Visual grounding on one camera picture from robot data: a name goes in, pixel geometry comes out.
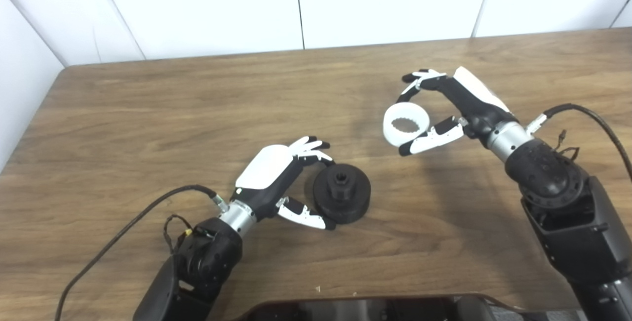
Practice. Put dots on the glossy black robot torso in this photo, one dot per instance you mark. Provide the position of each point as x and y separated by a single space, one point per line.
370 309

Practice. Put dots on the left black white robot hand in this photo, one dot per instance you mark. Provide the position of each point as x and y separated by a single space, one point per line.
266 173

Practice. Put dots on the round black plastic part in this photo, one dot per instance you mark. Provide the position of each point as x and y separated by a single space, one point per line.
355 201

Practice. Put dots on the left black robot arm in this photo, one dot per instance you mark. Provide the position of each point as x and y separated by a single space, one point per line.
207 261

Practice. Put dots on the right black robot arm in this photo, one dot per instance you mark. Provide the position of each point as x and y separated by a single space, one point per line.
568 202

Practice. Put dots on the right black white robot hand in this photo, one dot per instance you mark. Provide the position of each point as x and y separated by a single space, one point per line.
474 103

